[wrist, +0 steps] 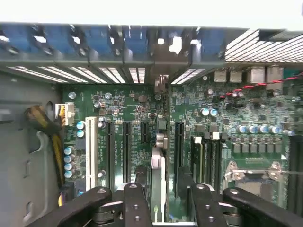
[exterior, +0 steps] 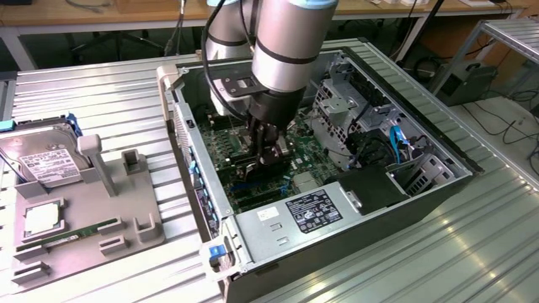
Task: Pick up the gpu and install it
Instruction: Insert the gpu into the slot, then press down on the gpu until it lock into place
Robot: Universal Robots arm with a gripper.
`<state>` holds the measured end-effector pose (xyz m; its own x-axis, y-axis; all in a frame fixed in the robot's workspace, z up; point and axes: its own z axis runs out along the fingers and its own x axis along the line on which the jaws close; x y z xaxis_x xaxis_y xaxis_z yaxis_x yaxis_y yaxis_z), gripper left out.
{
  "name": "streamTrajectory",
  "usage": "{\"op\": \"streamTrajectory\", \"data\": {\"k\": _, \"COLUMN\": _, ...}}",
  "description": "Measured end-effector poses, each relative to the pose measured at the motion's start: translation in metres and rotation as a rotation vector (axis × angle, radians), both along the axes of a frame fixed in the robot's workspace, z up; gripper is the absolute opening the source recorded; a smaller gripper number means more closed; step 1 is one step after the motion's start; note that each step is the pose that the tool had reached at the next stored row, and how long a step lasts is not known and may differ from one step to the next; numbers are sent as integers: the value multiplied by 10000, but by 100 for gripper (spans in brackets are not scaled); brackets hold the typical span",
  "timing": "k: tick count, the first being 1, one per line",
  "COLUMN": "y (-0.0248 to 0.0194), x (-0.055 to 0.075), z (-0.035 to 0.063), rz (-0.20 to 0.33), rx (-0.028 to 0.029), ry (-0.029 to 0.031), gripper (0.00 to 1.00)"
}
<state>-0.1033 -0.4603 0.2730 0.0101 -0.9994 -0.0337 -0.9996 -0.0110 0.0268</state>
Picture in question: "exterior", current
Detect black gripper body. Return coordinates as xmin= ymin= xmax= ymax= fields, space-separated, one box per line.
xmin=249 ymin=87 xmax=306 ymax=131

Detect green GPU card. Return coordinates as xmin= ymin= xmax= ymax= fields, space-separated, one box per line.
xmin=237 ymin=156 xmax=293 ymax=184

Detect green Dell motherboard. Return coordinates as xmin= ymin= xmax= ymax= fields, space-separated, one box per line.
xmin=197 ymin=105 xmax=353 ymax=211

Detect silver chipset heatsink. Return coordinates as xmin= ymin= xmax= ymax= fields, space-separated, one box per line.
xmin=294 ymin=174 xmax=323 ymax=192

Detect blue expansion slot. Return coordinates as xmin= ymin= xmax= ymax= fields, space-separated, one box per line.
xmin=230 ymin=181 xmax=291 ymax=197

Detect perforated metal drive cage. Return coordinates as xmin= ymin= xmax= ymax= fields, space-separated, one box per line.
xmin=314 ymin=52 xmax=409 ymax=165

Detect grey power supply unit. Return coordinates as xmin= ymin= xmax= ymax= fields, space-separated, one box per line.
xmin=233 ymin=181 xmax=365 ymax=264

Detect black plastic shroud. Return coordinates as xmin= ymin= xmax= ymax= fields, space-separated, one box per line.
xmin=335 ymin=164 xmax=413 ymax=217

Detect open desktop PC case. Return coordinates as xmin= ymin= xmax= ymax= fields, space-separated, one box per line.
xmin=155 ymin=45 xmax=486 ymax=303

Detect grey parts rack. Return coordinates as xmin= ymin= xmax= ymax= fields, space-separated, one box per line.
xmin=9 ymin=134 xmax=169 ymax=287

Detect black office chair base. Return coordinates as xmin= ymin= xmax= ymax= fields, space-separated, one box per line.
xmin=70 ymin=30 xmax=166 ymax=64

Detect black box device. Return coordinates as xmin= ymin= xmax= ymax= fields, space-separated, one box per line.
xmin=438 ymin=62 xmax=500 ymax=107

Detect hard disk with blue rails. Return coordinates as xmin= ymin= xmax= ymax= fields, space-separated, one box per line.
xmin=0 ymin=112 xmax=93 ymax=187

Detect green RAM stick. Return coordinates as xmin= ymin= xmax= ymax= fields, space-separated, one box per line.
xmin=15 ymin=220 xmax=118 ymax=253

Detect silver CPU chip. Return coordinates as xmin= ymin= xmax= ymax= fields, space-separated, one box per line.
xmin=23 ymin=206 xmax=66 ymax=237

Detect wooden desk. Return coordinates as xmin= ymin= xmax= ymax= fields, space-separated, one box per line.
xmin=0 ymin=0 xmax=528 ymax=72

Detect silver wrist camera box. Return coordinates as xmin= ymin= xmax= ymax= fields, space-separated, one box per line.
xmin=210 ymin=76 xmax=271 ymax=117

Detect black power wires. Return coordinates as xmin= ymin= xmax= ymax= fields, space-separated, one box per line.
xmin=349 ymin=131 xmax=396 ymax=167

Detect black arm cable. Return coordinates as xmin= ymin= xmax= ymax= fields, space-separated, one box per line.
xmin=201 ymin=0 xmax=254 ymax=124

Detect blue SATA wire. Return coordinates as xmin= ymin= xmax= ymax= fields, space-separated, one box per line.
xmin=390 ymin=124 xmax=413 ymax=165

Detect aluminium frame table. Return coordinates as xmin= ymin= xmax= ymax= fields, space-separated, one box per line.
xmin=453 ymin=19 xmax=539 ymax=95

